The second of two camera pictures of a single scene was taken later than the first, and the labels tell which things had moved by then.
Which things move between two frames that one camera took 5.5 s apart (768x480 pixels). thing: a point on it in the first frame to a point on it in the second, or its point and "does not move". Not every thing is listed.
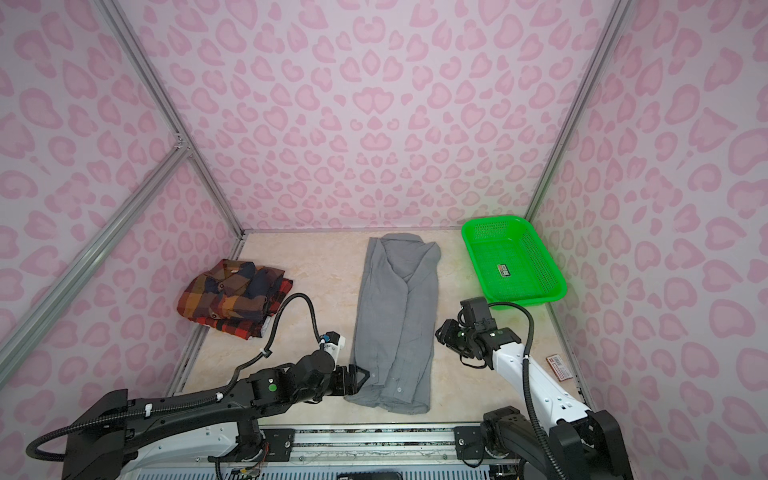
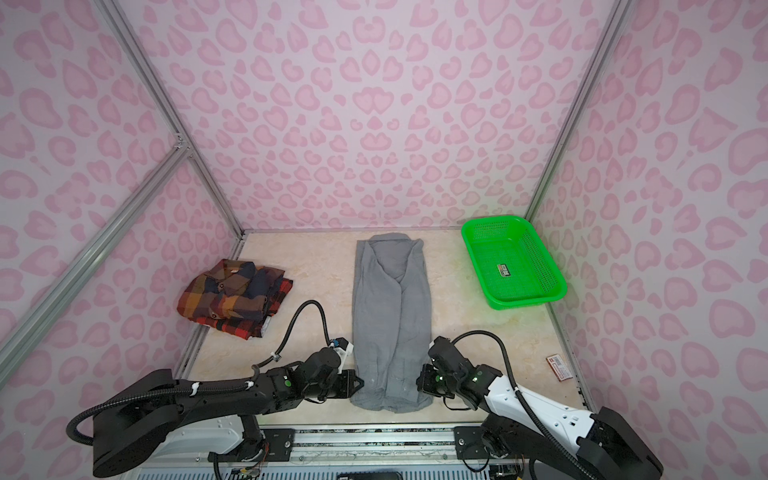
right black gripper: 446,335 to 423,379
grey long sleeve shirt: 394,323 does not move
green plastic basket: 511,263 does not move
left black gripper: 355,386 does not move
